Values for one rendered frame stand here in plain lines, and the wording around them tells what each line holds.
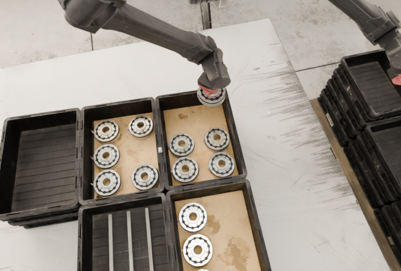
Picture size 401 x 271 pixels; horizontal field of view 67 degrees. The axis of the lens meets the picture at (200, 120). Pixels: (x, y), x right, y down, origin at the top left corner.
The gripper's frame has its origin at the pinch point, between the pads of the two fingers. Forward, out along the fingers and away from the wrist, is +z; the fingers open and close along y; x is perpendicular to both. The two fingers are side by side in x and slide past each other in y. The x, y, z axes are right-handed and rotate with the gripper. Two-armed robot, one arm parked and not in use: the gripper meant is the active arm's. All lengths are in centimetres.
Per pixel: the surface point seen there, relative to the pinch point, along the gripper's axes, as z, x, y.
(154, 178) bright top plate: 19.5, 4.2, -34.8
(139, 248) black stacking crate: 22, -5, -58
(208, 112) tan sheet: 22.1, 1.7, 1.9
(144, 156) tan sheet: 22.5, 14.1, -28.9
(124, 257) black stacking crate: 23, -2, -63
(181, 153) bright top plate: 19.4, 0.9, -20.9
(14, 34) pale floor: 108, 210, 25
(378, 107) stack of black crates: 55, -71, 71
